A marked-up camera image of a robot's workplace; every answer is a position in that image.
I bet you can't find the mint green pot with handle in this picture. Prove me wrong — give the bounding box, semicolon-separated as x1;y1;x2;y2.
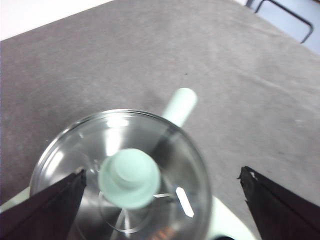
161;87;199;128

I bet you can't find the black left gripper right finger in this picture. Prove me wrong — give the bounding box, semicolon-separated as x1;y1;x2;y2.
237;165;320;240

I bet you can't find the mint green breakfast machine base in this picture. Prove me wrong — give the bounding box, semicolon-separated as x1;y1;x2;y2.
0;186;259;240

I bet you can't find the glass lid with green knob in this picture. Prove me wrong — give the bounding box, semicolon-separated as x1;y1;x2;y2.
29;108;214;240

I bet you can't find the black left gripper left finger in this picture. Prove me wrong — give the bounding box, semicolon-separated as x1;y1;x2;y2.
0;168;87;240

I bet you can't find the black metal frame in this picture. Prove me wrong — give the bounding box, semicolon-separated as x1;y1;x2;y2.
244;0;315;45

